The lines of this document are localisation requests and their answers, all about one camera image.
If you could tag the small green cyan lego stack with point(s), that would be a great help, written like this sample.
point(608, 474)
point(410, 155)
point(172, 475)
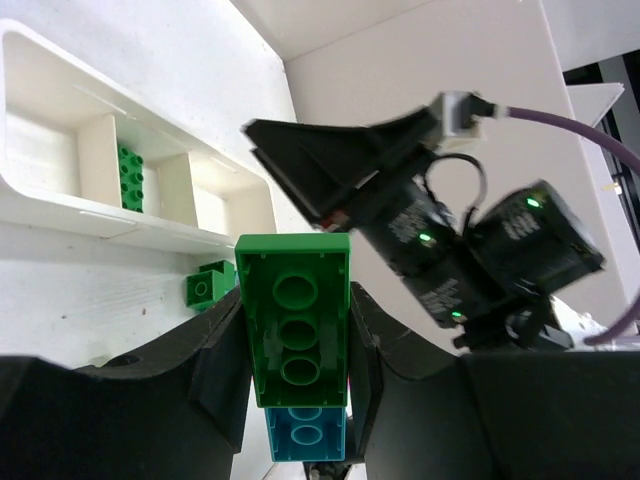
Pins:
point(209, 284)

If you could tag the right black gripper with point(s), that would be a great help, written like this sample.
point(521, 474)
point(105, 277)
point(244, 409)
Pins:
point(494, 277)

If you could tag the green long lego brick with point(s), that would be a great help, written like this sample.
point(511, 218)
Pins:
point(295, 291)

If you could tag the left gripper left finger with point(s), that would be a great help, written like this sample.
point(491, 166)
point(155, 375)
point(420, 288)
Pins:
point(174, 408)

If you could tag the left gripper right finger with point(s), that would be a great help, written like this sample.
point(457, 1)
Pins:
point(420, 412)

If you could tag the cyan lego brick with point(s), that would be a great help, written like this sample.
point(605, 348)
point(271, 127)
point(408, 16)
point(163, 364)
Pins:
point(306, 434)

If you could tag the white three-compartment tray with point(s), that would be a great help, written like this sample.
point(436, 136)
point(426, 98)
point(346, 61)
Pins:
point(61, 124)

